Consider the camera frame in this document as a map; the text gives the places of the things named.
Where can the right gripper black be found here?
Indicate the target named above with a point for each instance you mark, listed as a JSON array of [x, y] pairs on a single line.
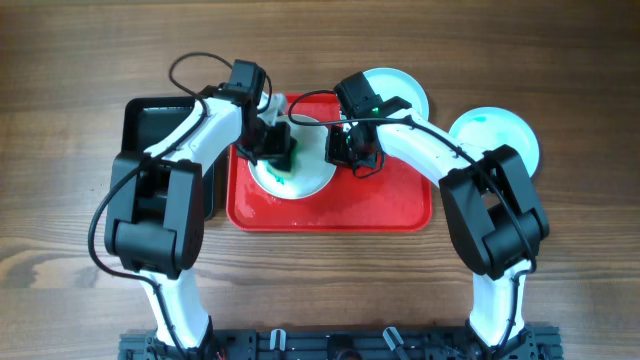
[[333, 155]]

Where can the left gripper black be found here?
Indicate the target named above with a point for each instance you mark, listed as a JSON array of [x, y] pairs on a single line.
[[278, 151]]

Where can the green yellow scrub sponge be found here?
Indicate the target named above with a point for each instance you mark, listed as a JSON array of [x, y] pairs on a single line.
[[283, 167]]

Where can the white plate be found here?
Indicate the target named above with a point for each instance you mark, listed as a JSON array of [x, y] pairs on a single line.
[[396, 87], [310, 172]]

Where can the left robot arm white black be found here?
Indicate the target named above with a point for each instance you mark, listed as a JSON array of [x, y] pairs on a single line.
[[155, 213]]

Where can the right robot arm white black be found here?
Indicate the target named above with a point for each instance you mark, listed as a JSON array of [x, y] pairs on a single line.
[[495, 219]]

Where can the red tray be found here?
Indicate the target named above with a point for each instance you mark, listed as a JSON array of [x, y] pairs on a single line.
[[397, 199]]

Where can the black tray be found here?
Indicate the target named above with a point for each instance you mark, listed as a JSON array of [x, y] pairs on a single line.
[[149, 120]]

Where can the black mounting rail base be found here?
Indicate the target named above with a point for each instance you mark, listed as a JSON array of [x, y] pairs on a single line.
[[350, 345]]

